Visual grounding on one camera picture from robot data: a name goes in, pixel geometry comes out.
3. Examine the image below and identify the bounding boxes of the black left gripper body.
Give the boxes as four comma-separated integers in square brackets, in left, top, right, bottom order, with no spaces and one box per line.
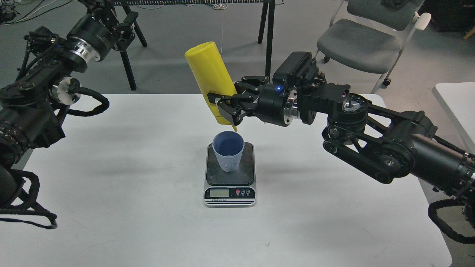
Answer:
[67,14,118,62]

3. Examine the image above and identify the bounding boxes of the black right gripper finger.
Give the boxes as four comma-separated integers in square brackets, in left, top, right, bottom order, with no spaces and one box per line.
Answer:
[234,76,271,96]
[207,92,245,126]

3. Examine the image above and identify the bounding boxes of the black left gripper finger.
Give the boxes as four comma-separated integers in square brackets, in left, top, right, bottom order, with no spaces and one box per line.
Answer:
[111,12,138,51]
[78,0,117,23]

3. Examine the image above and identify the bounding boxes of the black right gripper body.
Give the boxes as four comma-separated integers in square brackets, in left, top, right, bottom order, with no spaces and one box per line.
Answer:
[243,85,299,127]

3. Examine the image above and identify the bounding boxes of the blue ribbed plastic cup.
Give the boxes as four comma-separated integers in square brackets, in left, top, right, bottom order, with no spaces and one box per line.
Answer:
[212,131,245,172]

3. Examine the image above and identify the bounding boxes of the yellow squeeze bottle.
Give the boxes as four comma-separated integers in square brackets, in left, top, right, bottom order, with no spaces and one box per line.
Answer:
[184,41,237,125]

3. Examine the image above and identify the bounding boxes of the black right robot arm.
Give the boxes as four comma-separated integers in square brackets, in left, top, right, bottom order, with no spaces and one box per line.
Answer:
[205,51,475,244]

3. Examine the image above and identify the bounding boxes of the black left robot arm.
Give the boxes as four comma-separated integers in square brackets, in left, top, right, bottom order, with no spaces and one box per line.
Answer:
[0,0,147,229]

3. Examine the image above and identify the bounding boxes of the digital kitchen scale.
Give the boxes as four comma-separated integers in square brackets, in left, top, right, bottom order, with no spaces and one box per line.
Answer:
[203,142,257,207]

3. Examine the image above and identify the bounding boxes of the black trestle table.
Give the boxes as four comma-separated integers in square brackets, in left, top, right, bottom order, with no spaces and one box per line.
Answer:
[102,0,276,91]

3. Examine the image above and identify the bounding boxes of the grey office chair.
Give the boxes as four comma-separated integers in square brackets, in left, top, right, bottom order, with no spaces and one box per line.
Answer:
[316,0,431,93]

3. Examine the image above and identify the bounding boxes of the white side table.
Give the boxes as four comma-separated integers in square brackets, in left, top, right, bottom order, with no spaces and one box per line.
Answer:
[432,82,475,153]

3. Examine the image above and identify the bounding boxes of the white cable with plug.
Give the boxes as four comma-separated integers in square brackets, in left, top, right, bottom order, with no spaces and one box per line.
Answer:
[213,3,227,47]

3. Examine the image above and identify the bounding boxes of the cables on floor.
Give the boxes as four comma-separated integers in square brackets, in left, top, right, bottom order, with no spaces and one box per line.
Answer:
[0,0,71,26]

